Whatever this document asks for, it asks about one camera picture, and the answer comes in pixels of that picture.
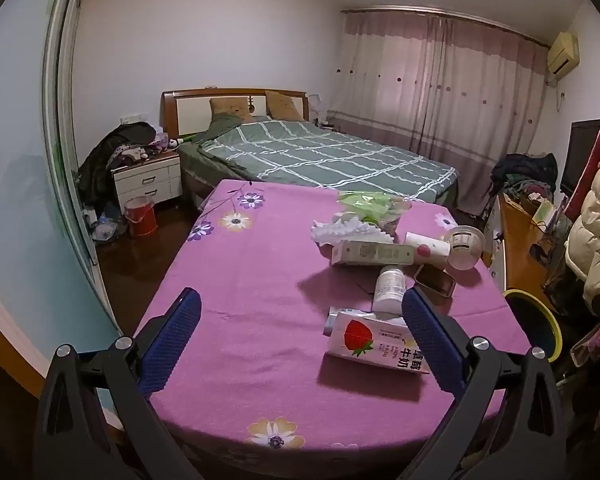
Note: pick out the white wooden nightstand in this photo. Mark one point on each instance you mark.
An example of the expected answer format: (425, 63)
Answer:
(147, 180)

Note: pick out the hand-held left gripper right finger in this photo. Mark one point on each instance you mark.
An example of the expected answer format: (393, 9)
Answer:
(432, 345)

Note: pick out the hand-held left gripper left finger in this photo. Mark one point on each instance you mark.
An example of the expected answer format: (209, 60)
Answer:
(172, 340)

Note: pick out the yellow rimmed trash bin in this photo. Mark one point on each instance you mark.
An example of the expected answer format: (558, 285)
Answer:
(535, 325)

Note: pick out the brown pillow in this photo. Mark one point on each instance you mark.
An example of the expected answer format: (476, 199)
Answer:
(282, 105)
(230, 109)

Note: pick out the wooden bed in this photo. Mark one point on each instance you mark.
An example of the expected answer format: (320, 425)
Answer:
(190, 110)

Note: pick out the cream puffer jacket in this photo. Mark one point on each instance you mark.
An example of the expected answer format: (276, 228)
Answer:
(597, 230)

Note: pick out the dark clothes pile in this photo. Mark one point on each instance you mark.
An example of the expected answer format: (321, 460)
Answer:
(102, 160)

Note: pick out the black television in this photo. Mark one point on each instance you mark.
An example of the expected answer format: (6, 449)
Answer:
(582, 155)

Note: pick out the wooden sideboard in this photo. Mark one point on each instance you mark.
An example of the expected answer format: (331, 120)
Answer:
(517, 240)

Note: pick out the white paper tube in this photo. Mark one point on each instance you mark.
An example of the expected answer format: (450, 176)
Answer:
(427, 247)

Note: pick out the white plastic bottle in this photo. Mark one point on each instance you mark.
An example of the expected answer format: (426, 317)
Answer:
(387, 287)

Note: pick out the green checked duvet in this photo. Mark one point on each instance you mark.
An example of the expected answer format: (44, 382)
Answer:
(320, 155)

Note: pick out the heap of mixed clothes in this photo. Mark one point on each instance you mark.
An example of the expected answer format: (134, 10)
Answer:
(525, 172)

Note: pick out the strawberry milk carton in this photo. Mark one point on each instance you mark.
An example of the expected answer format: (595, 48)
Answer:
(365, 335)

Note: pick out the cream air conditioner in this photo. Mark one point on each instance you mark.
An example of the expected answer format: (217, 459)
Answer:
(562, 55)

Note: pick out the pink curtain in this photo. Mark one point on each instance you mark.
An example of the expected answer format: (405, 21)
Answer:
(445, 95)

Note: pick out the pale blue wardrobe door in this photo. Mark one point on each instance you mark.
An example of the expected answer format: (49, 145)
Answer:
(20, 185)

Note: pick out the purple floral tablecloth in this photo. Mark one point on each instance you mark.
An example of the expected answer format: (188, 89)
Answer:
(260, 280)

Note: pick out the clear plastic bottles heap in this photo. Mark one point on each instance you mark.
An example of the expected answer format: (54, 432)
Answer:
(107, 227)

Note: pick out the long white carton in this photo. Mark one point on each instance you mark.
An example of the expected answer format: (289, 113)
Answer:
(370, 252)

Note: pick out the red bucket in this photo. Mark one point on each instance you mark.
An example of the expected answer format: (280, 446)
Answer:
(141, 217)

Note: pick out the green plastic bag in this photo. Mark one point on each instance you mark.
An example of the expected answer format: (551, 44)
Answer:
(365, 202)

